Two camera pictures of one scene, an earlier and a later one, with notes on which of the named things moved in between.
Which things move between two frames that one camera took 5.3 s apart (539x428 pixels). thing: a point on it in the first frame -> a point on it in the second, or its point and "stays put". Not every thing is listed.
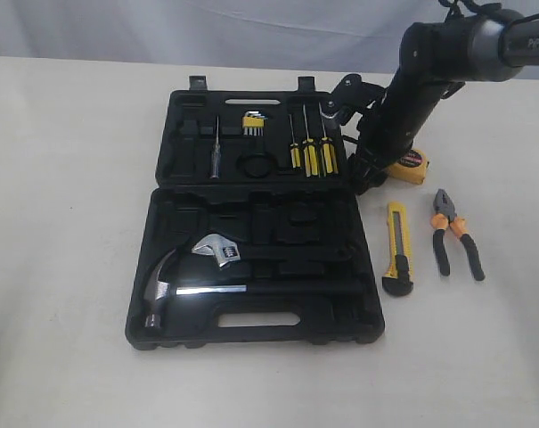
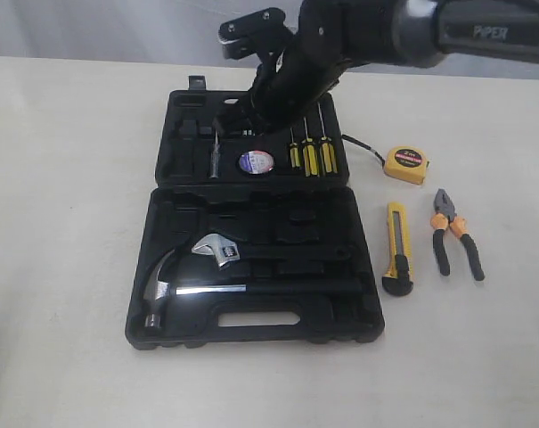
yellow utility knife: (398, 279) stays put
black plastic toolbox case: (255, 236) stays put
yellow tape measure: (411, 168) stays put
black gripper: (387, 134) -> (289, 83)
